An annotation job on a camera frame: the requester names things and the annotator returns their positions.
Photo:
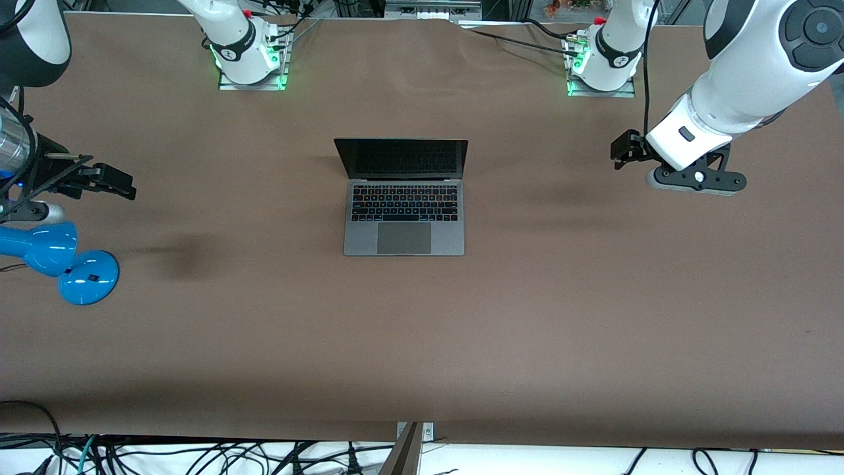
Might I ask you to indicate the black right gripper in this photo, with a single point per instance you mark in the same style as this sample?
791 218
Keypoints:
50 169

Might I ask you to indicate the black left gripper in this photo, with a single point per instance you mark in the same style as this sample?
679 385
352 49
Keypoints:
628 147

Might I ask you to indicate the grey laptop with black keyboard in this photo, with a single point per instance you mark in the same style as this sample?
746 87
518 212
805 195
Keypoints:
403 237

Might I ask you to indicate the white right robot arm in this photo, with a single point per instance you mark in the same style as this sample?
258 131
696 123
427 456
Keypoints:
237 46

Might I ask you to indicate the blue desk lamp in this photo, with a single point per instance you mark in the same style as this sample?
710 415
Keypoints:
86 280

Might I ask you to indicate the orange background objects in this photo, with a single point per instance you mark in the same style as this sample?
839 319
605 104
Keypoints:
554 8

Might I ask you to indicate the brown table cloth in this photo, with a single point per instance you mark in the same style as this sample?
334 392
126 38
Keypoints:
593 330

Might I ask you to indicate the grey power strip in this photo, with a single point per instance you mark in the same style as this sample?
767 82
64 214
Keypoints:
432 10

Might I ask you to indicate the dark metal beam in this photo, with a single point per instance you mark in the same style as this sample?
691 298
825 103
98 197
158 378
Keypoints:
403 455

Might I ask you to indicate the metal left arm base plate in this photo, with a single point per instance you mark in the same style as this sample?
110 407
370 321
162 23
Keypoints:
600 94

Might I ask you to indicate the black left camera mount bracket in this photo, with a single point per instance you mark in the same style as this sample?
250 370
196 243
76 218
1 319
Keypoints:
719 158

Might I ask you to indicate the black frame post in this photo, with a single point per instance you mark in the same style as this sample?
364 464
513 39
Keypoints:
519 8

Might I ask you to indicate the silver metal bracket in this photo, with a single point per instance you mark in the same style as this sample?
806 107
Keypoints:
428 432

